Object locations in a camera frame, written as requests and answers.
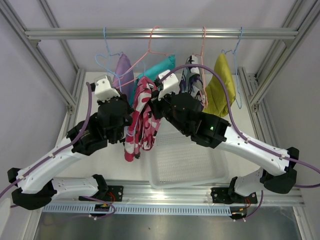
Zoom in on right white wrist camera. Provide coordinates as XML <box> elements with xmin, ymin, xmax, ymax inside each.
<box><xmin>155</xmin><ymin>69</ymin><xmax>180</xmax><ymax>101</ymax></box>

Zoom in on teal trousers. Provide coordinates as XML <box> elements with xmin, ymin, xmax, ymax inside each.
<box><xmin>135</xmin><ymin>55</ymin><xmax>176</xmax><ymax>86</ymax></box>

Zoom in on aluminium frame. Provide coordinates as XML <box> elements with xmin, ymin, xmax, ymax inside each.
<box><xmin>0</xmin><ymin>0</ymin><xmax>320</xmax><ymax>240</ymax></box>

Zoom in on blue hanger of yellow trousers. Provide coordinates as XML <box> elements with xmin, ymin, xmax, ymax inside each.
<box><xmin>221</xmin><ymin>26</ymin><xmax>244</xmax><ymax>110</ymax></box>

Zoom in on pink hanger of camouflage trousers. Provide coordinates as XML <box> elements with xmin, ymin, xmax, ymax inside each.
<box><xmin>193</xmin><ymin>26</ymin><xmax>208</xmax><ymax>110</ymax></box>

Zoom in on aluminium hanging rail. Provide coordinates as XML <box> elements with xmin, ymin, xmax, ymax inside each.
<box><xmin>24</xmin><ymin>27</ymin><xmax>299</xmax><ymax>40</ymax></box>

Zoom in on grey purple camouflage trousers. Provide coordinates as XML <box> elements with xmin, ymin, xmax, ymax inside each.
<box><xmin>179</xmin><ymin>67</ymin><xmax>205</xmax><ymax>103</ymax></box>

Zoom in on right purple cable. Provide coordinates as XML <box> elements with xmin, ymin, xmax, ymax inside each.
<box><xmin>159</xmin><ymin>64</ymin><xmax>320</xmax><ymax>221</ymax></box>

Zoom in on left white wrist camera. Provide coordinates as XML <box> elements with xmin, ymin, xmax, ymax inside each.
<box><xmin>94</xmin><ymin>75</ymin><xmax>121</xmax><ymax>102</ymax></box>

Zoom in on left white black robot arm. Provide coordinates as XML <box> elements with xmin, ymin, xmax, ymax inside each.
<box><xmin>7</xmin><ymin>94</ymin><xmax>133</xmax><ymax>210</ymax></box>

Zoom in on pink camouflage trousers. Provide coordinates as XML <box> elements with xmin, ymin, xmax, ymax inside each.
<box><xmin>124</xmin><ymin>76</ymin><xmax>161</xmax><ymax>162</ymax></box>

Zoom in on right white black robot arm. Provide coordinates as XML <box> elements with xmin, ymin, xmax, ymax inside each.
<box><xmin>149</xmin><ymin>91</ymin><xmax>299</xmax><ymax>204</ymax></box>

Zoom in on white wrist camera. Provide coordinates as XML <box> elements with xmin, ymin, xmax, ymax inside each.
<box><xmin>94</xmin><ymin>75</ymin><xmax>121</xmax><ymax>102</ymax></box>
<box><xmin>155</xmin><ymin>69</ymin><xmax>180</xmax><ymax>101</ymax></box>

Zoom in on white plastic basket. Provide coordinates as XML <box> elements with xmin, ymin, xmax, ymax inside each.
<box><xmin>145</xmin><ymin>132</ymin><xmax>229</xmax><ymax>189</ymax></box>

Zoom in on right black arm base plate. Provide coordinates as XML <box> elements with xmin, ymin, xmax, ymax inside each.
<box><xmin>210</xmin><ymin>187</ymin><xmax>258</xmax><ymax>222</ymax></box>

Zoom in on yellow trousers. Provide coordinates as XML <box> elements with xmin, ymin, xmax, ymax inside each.
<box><xmin>203</xmin><ymin>53</ymin><xmax>236</xmax><ymax>118</ymax></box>

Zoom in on pink hanger of teal trousers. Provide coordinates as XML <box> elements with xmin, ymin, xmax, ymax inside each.
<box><xmin>119</xmin><ymin>25</ymin><xmax>174</xmax><ymax>79</ymax></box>

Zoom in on light blue wire hanger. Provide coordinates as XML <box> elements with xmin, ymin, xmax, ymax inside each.
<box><xmin>95</xmin><ymin>53</ymin><xmax>146</xmax><ymax>141</ymax></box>

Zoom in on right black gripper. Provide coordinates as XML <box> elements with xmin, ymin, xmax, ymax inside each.
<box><xmin>146</xmin><ymin>86</ymin><xmax>189</xmax><ymax>135</ymax></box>

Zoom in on blue hanger of purple trousers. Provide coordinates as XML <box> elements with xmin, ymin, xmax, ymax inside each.
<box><xmin>102</xmin><ymin>27</ymin><xmax>123</xmax><ymax>57</ymax></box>

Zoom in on white slotted cable duct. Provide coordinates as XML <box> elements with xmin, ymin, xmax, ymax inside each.
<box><xmin>42</xmin><ymin>203</ymin><xmax>232</xmax><ymax>216</ymax></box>

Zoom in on purple cable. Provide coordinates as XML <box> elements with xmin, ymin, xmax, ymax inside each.
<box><xmin>159</xmin><ymin>64</ymin><xmax>320</xmax><ymax>221</ymax></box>
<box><xmin>0</xmin><ymin>81</ymin><xmax>96</xmax><ymax>208</ymax></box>

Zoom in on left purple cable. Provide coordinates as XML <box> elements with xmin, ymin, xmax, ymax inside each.
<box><xmin>0</xmin><ymin>81</ymin><xmax>96</xmax><ymax>208</ymax></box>

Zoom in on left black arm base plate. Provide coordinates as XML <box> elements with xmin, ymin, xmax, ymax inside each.
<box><xmin>78</xmin><ymin>185</ymin><xmax>125</xmax><ymax>216</ymax></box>

